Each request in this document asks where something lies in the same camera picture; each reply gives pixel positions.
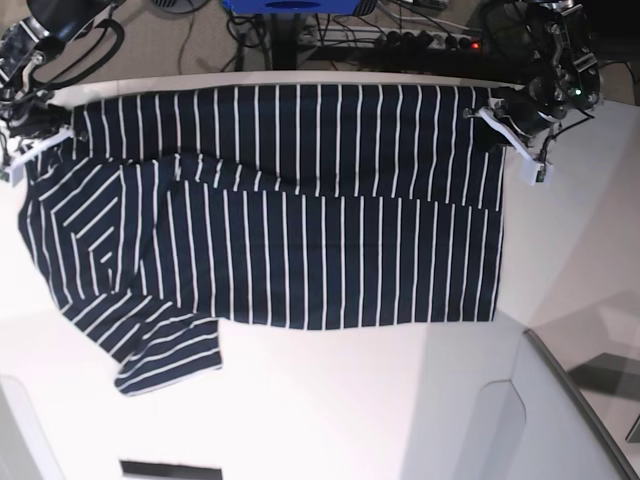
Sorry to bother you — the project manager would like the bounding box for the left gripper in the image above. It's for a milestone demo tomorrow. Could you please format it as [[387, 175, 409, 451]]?
[[472, 87, 568, 151]]

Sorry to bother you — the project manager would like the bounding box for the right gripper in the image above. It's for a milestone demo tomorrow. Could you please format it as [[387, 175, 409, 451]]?
[[1, 99, 71, 155]]

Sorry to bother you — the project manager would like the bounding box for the navy white striped t-shirt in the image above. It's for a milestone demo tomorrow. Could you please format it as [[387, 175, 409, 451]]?
[[18, 84, 504, 396]]

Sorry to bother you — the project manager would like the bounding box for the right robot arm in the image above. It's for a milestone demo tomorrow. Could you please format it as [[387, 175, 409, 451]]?
[[1, 1, 125, 165]]

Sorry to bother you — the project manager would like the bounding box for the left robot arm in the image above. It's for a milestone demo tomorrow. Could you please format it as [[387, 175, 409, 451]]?
[[479, 1, 601, 159]]

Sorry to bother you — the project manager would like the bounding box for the black power strip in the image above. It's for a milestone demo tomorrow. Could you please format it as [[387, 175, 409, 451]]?
[[374, 30, 484, 54]]

